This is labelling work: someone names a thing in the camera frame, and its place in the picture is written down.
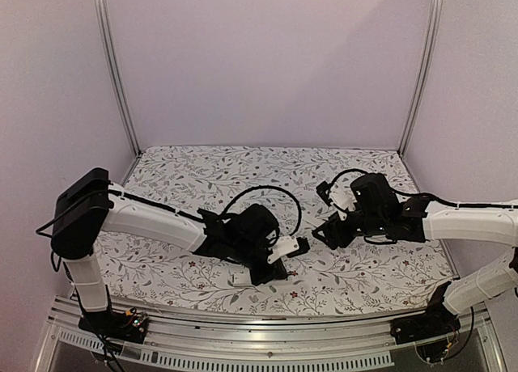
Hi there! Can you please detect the left aluminium post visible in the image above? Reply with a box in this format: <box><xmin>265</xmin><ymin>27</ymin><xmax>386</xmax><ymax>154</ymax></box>
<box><xmin>94</xmin><ymin>0</ymin><xmax>142</xmax><ymax>158</ymax></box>

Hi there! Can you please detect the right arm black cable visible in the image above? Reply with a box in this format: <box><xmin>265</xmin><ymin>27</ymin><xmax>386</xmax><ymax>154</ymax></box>
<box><xmin>329</xmin><ymin>168</ymin><xmax>367</xmax><ymax>187</ymax></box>

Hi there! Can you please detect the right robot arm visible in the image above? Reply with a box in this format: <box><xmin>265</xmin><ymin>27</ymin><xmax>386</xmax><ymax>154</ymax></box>
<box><xmin>312</xmin><ymin>173</ymin><xmax>517</xmax><ymax>336</ymax></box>

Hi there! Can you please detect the floral patterned table mat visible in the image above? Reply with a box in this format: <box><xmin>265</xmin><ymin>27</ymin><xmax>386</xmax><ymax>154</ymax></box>
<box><xmin>96</xmin><ymin>146</ymin><xmax>453</xmax><ymax>316</ymax></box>

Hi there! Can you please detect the aluminium post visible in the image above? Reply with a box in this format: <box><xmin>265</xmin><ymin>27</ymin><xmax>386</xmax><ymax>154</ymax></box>
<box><xmin>397</xmin><ymin>0</ymin><xmax>444</xmax><ymax>160</ymax></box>
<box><xmin>94</xmin><ymin>0</ymin><xmax>142</xmax><ymax>158</ymax></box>

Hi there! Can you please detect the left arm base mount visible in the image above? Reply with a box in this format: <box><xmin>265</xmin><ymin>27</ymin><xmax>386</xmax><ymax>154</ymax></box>
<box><xmin>79</xmin><ymin>306</ymin><xmax>149</xmax><ymax>344</ymax></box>

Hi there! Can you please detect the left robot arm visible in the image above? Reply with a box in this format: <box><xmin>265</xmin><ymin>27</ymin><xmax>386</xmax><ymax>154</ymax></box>
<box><xmin>36</xmin><ymin>168</ymin><xmax>299</xmax><ymax>335</ymax></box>

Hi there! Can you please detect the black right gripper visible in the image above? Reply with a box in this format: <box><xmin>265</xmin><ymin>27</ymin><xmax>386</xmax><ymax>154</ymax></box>
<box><xmin>312</xmin><ymin>207</ymin><xmax>387</xmax><ymax>249</ymax></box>

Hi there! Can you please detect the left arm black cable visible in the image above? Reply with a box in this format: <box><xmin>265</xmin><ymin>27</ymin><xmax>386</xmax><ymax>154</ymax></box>
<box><xmin>222</xmin><ymin>184</ymin><xmax>304</xmax><ymax>238</ymax></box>

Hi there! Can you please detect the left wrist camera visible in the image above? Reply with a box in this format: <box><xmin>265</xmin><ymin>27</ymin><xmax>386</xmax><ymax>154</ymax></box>
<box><xmin>267</xmin><ymin>236</ymin><xmax>310</xmax><ymax>264</ymax></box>

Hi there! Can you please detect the right aluminium post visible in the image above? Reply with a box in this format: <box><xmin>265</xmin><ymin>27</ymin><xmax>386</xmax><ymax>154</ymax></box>
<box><xmin>397</xmin><ymin>0</ymin><xmax>444</xmax><ymax>160</ymax></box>

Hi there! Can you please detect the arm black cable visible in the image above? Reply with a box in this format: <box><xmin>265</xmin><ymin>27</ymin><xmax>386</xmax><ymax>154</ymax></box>
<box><xmin>329</xmin><ymin>168</ymin><xmax>367</xmax><ymax>187</ymax></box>
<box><xmin>222</xmin><ymin>184</ymin><xmax>304</xmax><ymax>238</ymax></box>

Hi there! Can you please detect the white remote control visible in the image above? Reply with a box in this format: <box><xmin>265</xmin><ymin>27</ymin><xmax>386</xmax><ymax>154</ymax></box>
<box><xmin>231</xmin><ymin>273</ymin><xmax>254</xmax><ymax>288</ymax></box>

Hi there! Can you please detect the aluminium front rail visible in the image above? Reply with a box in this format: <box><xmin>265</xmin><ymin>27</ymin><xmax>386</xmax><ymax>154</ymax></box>
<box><xmin>32</xmin><ymin>297</ymin><xmax>511</xmax><ymax>371</ymax></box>

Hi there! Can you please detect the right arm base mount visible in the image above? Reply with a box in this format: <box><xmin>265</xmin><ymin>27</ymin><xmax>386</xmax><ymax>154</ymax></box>
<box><xmin>390</xmin><ymin>281</ymin><xmax>461</xmax><ymax>364</ymax></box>

